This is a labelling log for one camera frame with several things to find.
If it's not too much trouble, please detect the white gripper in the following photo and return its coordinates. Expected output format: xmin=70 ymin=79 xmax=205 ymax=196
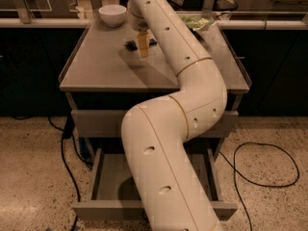
xmin=127 ymin=2 xmax=150 ymax=58

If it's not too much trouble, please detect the dark blue rxbar wrapper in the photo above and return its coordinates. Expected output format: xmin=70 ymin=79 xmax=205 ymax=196
xmin=125 ymin=38 xmax=157 ymax=51

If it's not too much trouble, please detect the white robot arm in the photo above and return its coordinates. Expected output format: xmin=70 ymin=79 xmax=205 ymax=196
xmin=121 ymin=0 xmax=227 ymax=231

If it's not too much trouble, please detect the grey middle drawer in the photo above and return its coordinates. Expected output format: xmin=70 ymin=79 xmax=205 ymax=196
xmin=71 ymin=110 xmax=238 ymax=138

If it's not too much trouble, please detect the grey open bottom drawer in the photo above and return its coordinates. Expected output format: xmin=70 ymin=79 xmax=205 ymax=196
xmin=73 ymin=149 xmax=238 ymax=221

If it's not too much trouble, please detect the white ceramic bowl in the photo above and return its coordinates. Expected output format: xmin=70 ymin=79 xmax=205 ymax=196
xmin=98 ymin=5 xmax=127 ymax=27

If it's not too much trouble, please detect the green chip bag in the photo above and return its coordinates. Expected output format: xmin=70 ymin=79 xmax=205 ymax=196
xmin=181 ymin=15 xmax=215 ymax=32

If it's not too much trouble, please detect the black cable on left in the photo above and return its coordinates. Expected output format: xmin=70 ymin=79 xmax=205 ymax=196
xmin=9 ymin=115 xmax=94 ymax=231

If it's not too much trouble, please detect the black cable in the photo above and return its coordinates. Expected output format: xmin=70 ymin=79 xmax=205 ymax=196
xmin=9 ymin=115 xmax=94 ymax=231
xmin=218 ymin=141 xmax=300 ymax=231

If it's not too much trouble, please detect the black cable on right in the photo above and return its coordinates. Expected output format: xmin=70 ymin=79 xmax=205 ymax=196
xmin=218 ymin=141 xmax=300 ymax=231

